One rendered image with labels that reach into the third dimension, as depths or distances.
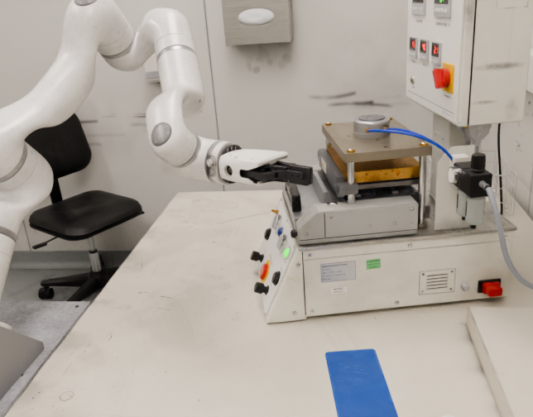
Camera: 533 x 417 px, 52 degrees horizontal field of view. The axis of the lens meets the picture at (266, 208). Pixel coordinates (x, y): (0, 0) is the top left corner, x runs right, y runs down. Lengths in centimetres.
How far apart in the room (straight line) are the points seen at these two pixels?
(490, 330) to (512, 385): 16
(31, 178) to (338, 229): 68
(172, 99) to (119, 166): 203
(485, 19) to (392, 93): 168
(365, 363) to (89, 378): 53
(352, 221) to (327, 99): 168
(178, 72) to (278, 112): 164
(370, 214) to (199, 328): 44
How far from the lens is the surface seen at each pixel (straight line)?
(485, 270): 128
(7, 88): 325
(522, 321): 119
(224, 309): 129
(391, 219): 116
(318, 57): 274
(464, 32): 112
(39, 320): 141
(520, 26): 116
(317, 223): 113
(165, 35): 128
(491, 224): 126
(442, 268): 124
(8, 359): 119
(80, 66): 134
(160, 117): 105
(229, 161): 100
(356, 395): 104
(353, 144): 118
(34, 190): 133
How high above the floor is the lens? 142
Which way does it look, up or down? 22 degrees down
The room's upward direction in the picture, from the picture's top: 4 degrees counter-clockwise
